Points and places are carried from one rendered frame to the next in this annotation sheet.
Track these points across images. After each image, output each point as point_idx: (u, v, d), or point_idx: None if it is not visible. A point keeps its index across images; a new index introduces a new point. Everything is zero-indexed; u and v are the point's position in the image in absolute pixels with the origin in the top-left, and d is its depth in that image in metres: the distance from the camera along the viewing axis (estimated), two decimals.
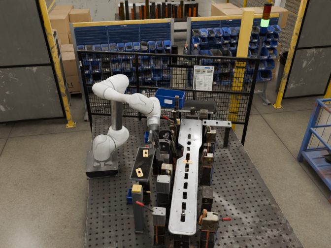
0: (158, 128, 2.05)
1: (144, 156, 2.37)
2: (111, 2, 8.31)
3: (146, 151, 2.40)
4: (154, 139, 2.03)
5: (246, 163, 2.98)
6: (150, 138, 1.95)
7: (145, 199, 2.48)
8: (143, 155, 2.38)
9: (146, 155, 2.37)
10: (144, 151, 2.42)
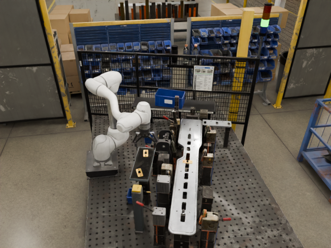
0: None
1: (144, 156, 2.37)
2: (111, 2, 8.31)
3: (146, 151, 2.40)
4: (145, 136, 2.31)
5: (246, 163, 2.98)
6: (156, 138, 2.32)
7: (145, 199, 2.48)
8: (143, 155, 2.38)
9: (146, 155, 2.37)
10: (144, 151, 2.42)
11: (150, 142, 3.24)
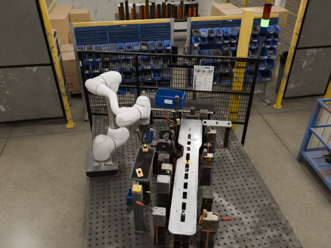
0: None
1: (143, 151, 2.33)
2: (111, 2, 8.31)
3: (145, 146, 2.37)
4: (144, 131, 2.28)
5: (246, 163, 2.98)
6: (150, 136, 2.31)
7: (145, 199, 2.48)
8: (143, 149, 2.35)
9: (146, 150, 2.34)
10: (143, 145, 2.39)
11: (150, 142, 3.24)
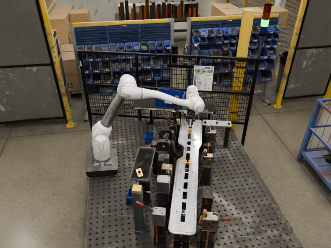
0: None
1: (188, 130, 2.89)
2: (111, 2, 8.31)
3: (190, 126, 2.92)
4: (190, 114, 2.84)
5: (246, 163, 2.98)
6: (195, 118, 2.86)
7: (145, 199, 2.48)
8: (188, 129, 2.90)
9: (190, 129, 2.90)
10: (188, 126, 2.94)
11: (150, 142, 3.24)
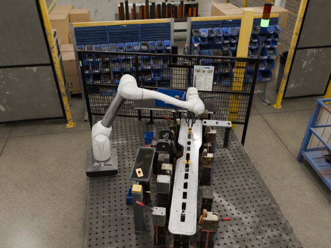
0: None
1: (188, 132, 2.90)
2: (111, 2, 8.31)
3: (190, 128, 2.93)
4: (190, 116, 2.85)
5: (246, 163, 2.98)
6: (195, 120, 2.87)
7: (145, 199, 2.48)
8: (188, 131, 2.91)
9: (190, 131, 2.91)
10: (188, 128, 2.95)
11: (150, 142, 3.24)
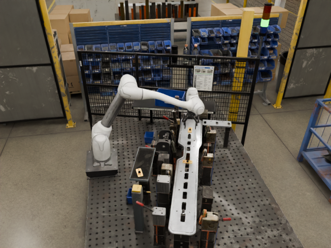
0: None
1: (188, 132, 2.90)
2: (111, 2, 8.31)
3: (190, 128, 2.93)
4: (190, 116, 2.85)
5: (246, 163, 2.98)
6: (198, 119, 2.86)
7: (145, 199, 2.48)
8: (188, 131, 2.92)
9: (190, 132, 2.91)
10: (188, 128, 2.96)
11: (150, 142, 3.24)
